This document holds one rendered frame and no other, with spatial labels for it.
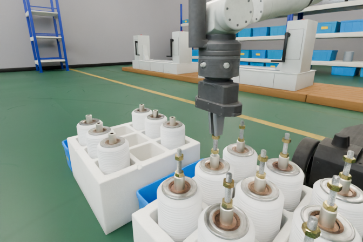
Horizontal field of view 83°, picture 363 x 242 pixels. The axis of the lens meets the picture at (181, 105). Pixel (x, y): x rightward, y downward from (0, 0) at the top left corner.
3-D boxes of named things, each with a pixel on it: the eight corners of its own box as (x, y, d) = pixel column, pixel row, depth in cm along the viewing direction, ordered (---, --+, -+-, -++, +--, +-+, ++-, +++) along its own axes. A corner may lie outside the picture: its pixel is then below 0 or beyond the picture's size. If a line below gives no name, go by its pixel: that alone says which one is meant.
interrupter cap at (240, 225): (258, 236, 32) (259, 233, 32) (213, 246, 31) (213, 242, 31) (236, 202, 39) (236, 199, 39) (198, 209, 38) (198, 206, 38)
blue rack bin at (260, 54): (260, 57, 566) (261, 49, 561) (274, 58, 539) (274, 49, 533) (250, 58, 534) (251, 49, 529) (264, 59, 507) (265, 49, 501)
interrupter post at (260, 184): (263, 187, 44) (265, 173, 43) (266, 194, 42) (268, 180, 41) (252, 186, 44) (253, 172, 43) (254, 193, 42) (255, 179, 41)
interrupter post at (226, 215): (235, 226, 34) (236, 209, 33) (222, 228, 34) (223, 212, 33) (229, 215, 36) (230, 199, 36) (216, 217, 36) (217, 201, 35)
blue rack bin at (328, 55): (315, 59, 466) (317, 49, 460) (336, 60, 439) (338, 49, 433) (308, 60, 433) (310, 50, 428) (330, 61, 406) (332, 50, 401)
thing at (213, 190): (212, 206, 62) (214, 152, 58) (237, 227, 55) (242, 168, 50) (187, 221, 57) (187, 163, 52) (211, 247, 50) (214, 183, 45)
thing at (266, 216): (268, 239, 51) (277, 177, 47) (279, 281, 42) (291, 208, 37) (229, 234, 53) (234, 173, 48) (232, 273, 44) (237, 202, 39)
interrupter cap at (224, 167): (214, 156, 56) (214, 154, 56) (236, 168, 50) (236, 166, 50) (193, 165, 52) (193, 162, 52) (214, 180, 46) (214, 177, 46)
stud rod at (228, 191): (222, 212, 35) (224, 173, 33) (225, 209, 35) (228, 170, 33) (227, 215, 34) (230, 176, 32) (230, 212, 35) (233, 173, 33)
